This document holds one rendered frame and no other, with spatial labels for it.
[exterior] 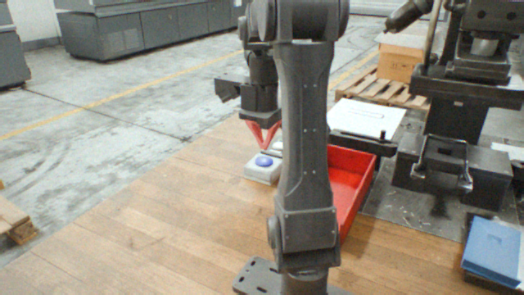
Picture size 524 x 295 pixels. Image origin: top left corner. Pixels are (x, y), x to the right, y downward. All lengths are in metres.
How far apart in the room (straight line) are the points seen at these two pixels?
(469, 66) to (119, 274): 0.65
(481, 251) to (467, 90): 0.27
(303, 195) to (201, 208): 0.31
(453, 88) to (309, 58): 0.36
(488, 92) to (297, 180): 0.40
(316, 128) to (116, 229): 0.43
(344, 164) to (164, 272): 0.44
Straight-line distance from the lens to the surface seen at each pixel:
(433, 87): 0.70
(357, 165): 0.79
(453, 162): 0.75
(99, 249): 0.66
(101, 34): 5.45
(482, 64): 0.68
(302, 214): 0.42
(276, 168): 0.75
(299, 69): 0.39
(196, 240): 0.63
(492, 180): 0.77
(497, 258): 0.66
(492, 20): 0.68
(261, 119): 0.66
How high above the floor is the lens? 1.33
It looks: 28 degrees down
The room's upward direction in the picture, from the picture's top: straight up
